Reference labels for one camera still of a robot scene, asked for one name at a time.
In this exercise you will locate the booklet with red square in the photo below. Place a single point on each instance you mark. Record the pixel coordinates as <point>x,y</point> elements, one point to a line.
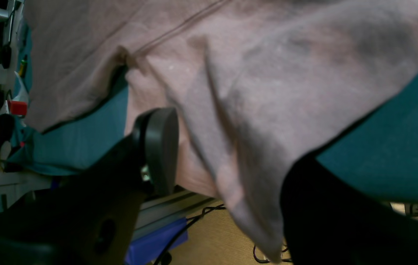
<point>18,104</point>

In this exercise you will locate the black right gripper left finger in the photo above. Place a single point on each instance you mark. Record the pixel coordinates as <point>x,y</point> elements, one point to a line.
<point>91,219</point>

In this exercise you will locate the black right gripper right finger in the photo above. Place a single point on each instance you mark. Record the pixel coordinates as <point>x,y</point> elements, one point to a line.
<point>326,222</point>

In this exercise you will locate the blue table cloth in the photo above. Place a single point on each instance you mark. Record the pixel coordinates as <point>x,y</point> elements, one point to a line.
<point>380,157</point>

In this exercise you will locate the pink t-shirt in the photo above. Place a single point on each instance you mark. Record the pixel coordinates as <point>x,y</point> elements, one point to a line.
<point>257,83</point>

